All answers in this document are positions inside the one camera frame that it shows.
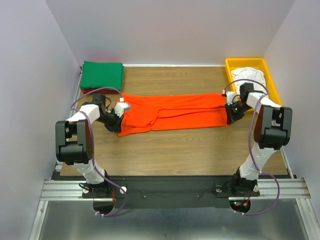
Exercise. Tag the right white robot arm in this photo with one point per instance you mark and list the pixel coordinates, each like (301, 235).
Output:
(270, 130)

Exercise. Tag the orange t shirt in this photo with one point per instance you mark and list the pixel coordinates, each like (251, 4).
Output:
(173, 112)

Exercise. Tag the yellow plastic bin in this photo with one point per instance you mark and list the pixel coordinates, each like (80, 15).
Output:
(257, 63)

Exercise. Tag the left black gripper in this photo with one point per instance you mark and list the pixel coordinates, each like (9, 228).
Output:
(116, 127)

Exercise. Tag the aluminium rail frame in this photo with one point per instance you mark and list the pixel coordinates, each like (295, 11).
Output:
(69, 190)

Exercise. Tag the white t shirt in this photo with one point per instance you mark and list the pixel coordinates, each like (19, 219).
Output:
(249, 75)

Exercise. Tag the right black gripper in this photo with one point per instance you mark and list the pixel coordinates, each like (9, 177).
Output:
(230, 117)

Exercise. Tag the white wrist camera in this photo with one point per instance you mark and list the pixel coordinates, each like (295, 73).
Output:
(121, 107)
(229, 96)

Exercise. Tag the folded dark red t shirt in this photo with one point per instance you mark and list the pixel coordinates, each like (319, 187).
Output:
(101, 91)

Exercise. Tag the folded green t shirt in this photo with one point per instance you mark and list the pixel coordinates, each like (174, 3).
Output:
(102, 74)

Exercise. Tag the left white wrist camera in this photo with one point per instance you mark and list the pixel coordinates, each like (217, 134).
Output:
(121, 107)

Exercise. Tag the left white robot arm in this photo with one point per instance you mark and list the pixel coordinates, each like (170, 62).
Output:
(74, 144)

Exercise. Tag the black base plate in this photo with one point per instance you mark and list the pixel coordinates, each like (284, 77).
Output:
(166, 192)

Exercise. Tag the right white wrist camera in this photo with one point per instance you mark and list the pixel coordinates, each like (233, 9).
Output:
(229, 96)

